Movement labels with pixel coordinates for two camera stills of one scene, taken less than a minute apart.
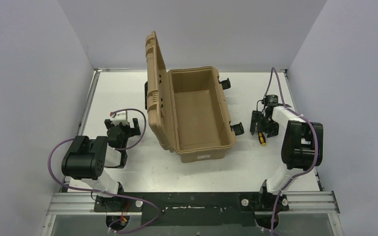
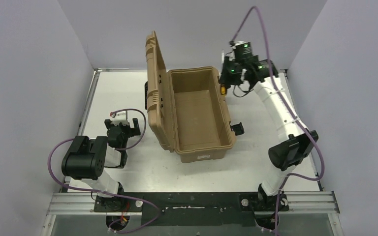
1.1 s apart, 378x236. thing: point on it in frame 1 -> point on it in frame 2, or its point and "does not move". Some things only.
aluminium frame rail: x=83 y=204 does not move
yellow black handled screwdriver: x=262 y=138 -> x=223 y=86
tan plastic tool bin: x=187 y=114 does not move
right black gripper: x=272 y=132 -> x=227 y=78
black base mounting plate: x=194 y=209 does not move
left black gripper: x=122 y=128 does not move
